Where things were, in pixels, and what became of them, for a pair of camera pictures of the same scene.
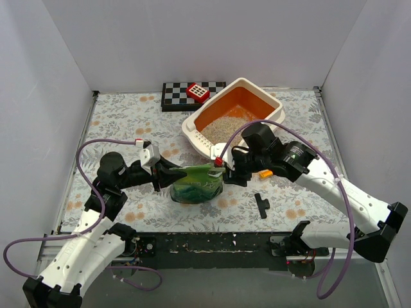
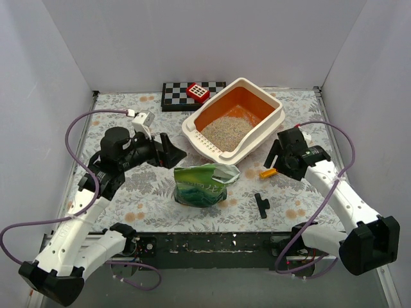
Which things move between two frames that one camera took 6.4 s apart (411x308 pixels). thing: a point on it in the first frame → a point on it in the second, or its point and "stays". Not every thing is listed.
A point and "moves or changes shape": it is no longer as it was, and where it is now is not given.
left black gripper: [157, 175] → [163, 151]
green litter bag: [201, 183] moves or changes shape
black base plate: [218, 251] stays
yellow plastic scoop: [265, 174] stays
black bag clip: [262, 205] stays
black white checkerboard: [174, 97] stays
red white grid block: [198, 92] stays
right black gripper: [236, 173] → [279, 159]
